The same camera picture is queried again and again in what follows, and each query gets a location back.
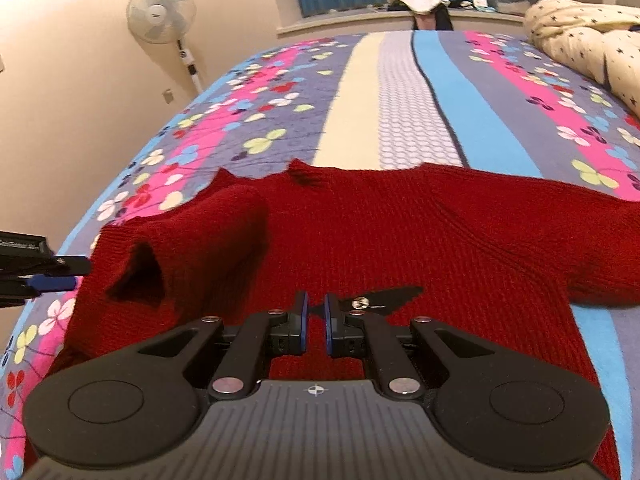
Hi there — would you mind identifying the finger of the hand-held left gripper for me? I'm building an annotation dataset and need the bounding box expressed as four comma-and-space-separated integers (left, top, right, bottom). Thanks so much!
0, 256, 92, 278
0, 275, 77, 307

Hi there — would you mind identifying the floral striped bed blanket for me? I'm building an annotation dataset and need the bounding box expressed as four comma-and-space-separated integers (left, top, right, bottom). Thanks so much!
0, 30, 640, 480

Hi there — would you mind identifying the black garment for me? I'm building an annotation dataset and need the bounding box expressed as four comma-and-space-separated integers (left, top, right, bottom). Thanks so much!
387, 0, 457, 32

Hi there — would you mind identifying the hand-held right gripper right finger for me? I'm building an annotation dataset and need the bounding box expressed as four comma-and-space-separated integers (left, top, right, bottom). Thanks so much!
324, 292, 493, 401

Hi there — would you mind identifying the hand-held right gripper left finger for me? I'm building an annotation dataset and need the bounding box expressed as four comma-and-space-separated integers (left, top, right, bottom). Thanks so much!
142, 291, 309, 401

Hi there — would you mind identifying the cream star-print quilt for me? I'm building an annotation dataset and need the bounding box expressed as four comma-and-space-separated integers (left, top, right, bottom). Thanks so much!
523, 0, 640, 120

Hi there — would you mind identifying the red knitted sweater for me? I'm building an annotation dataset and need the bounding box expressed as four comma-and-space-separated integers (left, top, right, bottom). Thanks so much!
60, 158, 640, 480

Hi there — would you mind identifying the white standing fan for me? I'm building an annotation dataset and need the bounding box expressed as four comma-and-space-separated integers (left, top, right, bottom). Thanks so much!
126, 0, 206, 97

